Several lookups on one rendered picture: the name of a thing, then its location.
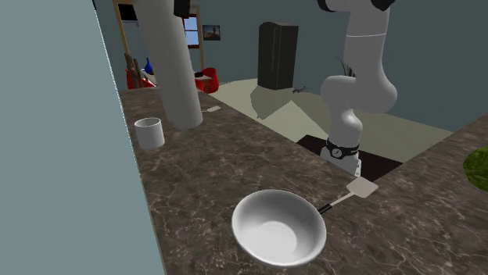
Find white bowl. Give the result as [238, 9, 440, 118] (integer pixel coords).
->
[231, 189, 328, 267]

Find wall picture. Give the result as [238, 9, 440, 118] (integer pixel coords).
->
[202, 24, 221, 41]

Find window with wooden frame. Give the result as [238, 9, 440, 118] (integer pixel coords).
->
[182, 14, 202, 49]

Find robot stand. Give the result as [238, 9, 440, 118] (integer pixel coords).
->
[296, 134, 404, 182]

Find grey round pillar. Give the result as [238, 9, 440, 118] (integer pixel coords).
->
[135, 0, 204, 130]

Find brown wooden stand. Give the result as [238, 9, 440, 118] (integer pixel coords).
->
[124, 52, 144, 89]

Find spatula with black handle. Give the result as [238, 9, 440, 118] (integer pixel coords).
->
[317, 177, 379, 215]

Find red armchair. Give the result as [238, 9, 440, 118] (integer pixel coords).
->
[125, 68, 156, 90]
[194, 67, 221, 95]

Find green round thing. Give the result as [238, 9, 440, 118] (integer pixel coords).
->
[462, 146, 488, 191]

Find green houseplant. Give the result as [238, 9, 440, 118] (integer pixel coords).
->
[335, 56, 357, 79]

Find white cup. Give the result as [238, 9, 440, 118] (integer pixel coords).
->
[134, 116, 166, 150]

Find dark tall cabinet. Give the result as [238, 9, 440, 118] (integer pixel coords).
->
[257, 21, 300, 91]

